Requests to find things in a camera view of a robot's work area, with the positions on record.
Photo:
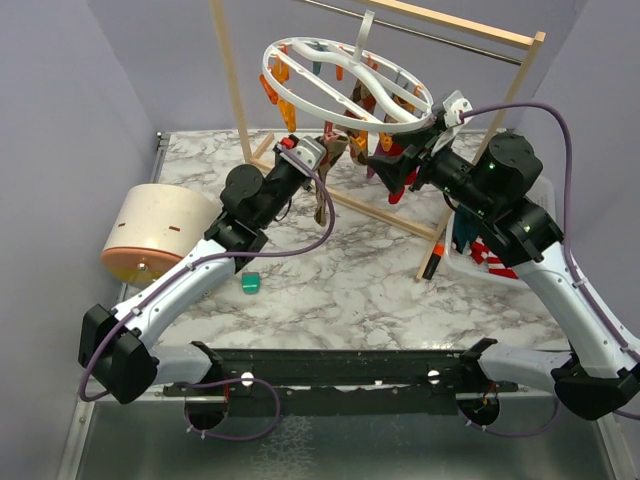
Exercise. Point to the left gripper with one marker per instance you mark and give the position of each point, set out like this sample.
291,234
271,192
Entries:
307,183

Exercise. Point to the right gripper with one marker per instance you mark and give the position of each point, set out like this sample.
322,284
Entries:
430,148

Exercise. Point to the white round clip hanger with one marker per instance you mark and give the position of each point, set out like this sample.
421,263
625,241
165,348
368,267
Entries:
345,83

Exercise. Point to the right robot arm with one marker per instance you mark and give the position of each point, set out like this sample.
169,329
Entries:
600,373

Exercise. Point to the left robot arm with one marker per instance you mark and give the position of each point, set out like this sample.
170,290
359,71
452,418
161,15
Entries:
118,346

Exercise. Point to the red beige reindeer sock front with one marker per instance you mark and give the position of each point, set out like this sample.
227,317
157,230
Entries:
401,180

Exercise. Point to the pink clothespin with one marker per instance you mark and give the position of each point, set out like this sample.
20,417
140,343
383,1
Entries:
329,134

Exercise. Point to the yellow orange clothespin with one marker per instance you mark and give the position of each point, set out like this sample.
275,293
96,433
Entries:
288,113

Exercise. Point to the dark teal sock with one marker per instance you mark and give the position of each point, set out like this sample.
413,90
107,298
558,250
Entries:
466,229

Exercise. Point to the black orange highlighter marker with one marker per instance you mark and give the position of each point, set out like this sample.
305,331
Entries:
433,261

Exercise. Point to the red white striped sock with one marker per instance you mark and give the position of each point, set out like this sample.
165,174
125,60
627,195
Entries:
482,255

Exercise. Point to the teal green small box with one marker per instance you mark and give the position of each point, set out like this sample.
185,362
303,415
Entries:
250,282

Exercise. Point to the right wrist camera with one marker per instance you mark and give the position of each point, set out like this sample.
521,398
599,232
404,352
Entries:
447,118

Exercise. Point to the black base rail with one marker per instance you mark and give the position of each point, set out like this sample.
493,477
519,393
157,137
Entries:
338,382

